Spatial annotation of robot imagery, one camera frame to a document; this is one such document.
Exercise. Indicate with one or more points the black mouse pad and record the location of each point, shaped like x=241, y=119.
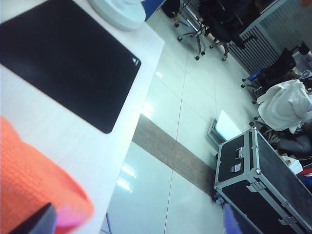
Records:
x=65, y=61

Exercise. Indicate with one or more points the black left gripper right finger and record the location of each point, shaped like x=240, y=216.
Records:
x=237, y=224

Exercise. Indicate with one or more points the chrome base office chair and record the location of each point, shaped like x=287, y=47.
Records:
x=207, y=26

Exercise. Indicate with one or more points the black office chair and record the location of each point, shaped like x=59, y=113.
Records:
x=278, y=70

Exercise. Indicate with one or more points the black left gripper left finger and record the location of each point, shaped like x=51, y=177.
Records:
x=36, y=223

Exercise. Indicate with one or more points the grey corrugated desk partition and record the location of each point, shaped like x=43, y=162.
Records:
x=268, y=31

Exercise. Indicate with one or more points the orange microfibre rag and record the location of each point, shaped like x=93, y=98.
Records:
x=31, y=170

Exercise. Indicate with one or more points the small white metal table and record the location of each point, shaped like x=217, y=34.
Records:
x=225, y=124

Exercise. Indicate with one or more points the black aluminium flight case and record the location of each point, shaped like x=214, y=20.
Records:
x=256, y=195

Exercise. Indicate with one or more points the person in white shirt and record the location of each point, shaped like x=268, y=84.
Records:
x=282, y=104

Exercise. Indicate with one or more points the white round base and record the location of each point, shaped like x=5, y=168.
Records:
x=122, y=14

